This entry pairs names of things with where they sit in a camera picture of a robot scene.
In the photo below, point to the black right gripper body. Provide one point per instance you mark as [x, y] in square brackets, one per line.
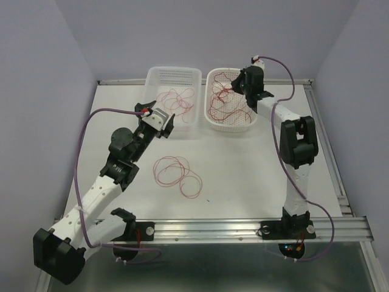
[239, 85]

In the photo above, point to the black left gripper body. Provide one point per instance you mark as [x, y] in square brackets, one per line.
[144, 137]

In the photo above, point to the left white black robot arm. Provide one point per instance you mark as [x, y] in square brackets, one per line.
[63, 250]

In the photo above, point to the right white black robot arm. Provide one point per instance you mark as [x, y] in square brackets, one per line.
[297, 148]

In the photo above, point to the white perforated plastic basket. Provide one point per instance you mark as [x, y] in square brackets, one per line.
[224, 109]

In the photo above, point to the translucent white perforated basket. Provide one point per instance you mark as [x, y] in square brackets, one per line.
[176, 90]

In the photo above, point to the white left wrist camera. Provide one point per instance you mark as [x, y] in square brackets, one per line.
[156, 118]

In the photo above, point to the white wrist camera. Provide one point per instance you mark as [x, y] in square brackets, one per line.
[257, 61]
[156, 118]

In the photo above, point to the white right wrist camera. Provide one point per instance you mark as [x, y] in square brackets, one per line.
[257, 61]

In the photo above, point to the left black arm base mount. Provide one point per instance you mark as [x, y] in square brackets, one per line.
[140, 231]

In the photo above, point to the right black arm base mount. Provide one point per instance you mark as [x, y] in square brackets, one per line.
[285, 229]

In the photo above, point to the aluminium right side rail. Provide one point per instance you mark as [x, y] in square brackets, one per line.
[336, 179]

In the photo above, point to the aluminium rail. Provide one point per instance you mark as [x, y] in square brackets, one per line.
[336, 179]
[168, 232]

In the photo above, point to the aluminium front rail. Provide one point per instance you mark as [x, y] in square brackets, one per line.
[168, 232]

